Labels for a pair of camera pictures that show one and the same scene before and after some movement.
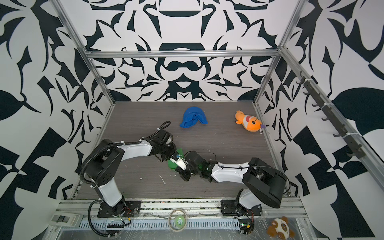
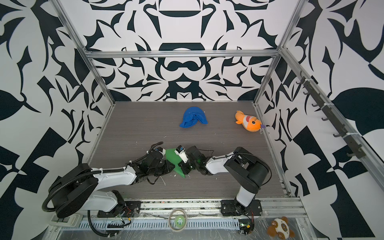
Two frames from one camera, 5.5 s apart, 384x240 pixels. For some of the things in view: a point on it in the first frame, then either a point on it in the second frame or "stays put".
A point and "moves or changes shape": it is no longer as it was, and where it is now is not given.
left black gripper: (174, 147) to (168, 169)
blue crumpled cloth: (191, 115) stays put
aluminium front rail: (89, 208) stays put
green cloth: (172, 165) moves or changes shape
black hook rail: (357, 149) stays put
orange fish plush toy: (251, 123) stays put
